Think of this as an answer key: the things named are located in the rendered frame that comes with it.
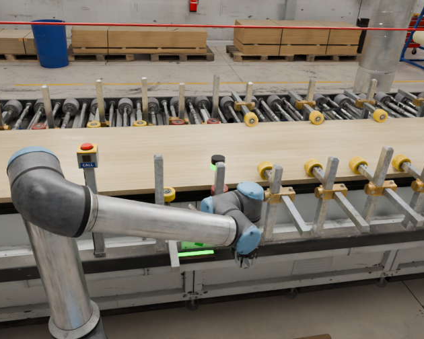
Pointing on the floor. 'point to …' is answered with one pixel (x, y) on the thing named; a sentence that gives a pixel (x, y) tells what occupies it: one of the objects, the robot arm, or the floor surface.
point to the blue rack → (421, 46)
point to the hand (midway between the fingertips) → (240, 263)
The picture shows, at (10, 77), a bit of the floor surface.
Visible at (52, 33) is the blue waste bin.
